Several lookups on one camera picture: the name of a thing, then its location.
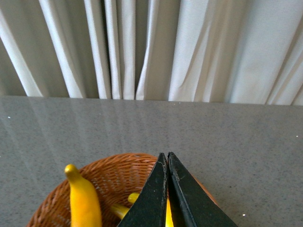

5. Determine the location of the front banana in basket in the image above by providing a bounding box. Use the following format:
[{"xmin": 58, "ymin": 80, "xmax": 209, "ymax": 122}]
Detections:
[{"xmin": 110, "ymin": 203, "xmax": 129, "ymax": 220}]

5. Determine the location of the rear banana in basket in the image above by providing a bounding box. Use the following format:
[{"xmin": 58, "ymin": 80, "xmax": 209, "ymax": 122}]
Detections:
[{"xmin": 127, "ymin": 192, "xmax": 140, "ymax": 204}]

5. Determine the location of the white pleated curtain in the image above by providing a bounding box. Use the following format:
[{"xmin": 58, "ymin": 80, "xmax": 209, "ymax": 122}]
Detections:
[{"xmin": 0, "ymin": 0, "xmax": 303, "ymax": 105}]

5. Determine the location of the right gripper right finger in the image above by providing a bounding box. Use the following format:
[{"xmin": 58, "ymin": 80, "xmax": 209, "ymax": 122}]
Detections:
[{"xmin": 168, "ymin": 152, "xmax": 237, "ymax": 227}]

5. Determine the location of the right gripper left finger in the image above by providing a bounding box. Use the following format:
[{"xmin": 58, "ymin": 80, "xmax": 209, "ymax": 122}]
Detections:
[{"xmin": 118, "ymin": 153, "xmax": 168, "ymax": 227}]

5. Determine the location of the banana in basket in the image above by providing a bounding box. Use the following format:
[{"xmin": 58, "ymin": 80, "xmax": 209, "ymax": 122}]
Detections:
[
  {"xmin": 110, "ymin": 203, "xmax": 129, "ymax": 220},
  {"xmin": 127, "ymin": 192, "xmax": 140, "ymax": 204}
]

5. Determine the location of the yellow banana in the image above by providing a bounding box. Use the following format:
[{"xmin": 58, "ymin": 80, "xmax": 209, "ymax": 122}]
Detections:
[
  {"xmin": 64, "ymin": 164, "xmax": 102, "ymax": 227},
  {"xmin": 165, "ymin": 198, "xmax": 174, "ymax": 227}
]

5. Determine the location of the right wicker basket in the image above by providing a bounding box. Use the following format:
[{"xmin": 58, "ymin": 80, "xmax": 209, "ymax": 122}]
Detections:
[{"xmin": 26, "ymin": 153, "xmax": 220, "ymax": 227}]

